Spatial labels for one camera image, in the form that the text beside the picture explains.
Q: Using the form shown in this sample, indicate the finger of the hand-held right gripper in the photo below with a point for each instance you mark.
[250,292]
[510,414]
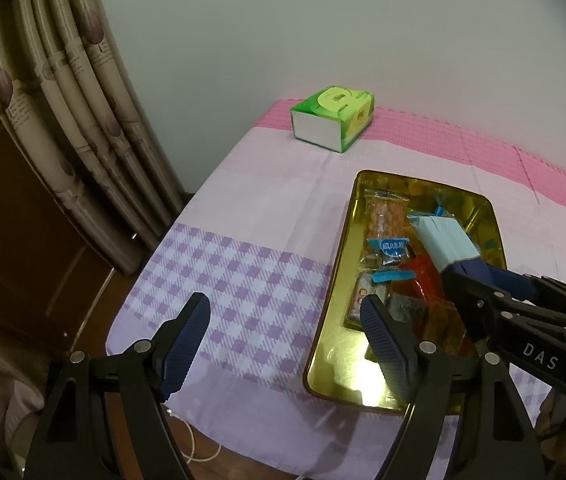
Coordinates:
[478,310]
[538,287]

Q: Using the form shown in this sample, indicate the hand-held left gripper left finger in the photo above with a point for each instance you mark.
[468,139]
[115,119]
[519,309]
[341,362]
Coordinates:
[188,345]

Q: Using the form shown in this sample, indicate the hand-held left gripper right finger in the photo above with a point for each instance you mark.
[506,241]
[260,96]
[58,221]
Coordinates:
[385,350]

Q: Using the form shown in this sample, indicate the grey snack packet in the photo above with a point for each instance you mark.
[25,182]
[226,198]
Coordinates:
[403,312]

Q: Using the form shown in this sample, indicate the brown and gold tin box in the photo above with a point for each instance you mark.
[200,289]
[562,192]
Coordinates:
[343,370]

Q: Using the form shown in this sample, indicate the clear biscuit pack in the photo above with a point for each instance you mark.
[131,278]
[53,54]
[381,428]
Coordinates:
[360,297]

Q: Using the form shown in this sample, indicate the red snack packet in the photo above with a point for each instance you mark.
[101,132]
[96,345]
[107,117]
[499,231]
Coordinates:
[420,280]

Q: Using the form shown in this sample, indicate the navy and light blue packet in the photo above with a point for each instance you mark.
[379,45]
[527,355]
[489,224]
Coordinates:
[445,240]

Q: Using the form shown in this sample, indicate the blue clear candy wrapper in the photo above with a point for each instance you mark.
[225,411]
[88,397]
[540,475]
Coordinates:
[388,251]

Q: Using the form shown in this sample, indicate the short peanut brittle bar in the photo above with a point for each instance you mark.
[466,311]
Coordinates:
[387,212]

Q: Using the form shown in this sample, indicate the purple checked bed sheet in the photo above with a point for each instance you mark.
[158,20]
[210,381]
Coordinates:
[253,260]

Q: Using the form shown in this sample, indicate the pink bed mat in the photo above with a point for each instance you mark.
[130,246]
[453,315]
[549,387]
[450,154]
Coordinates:
[438,135]

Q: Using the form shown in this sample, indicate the brown wooden door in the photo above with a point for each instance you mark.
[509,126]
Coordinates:
[13,235]

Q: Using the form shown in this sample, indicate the green tissue pack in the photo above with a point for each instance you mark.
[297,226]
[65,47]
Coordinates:
[333,115]

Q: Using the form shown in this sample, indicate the beige patterned curtain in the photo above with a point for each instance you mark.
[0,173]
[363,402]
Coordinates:
[78,110]

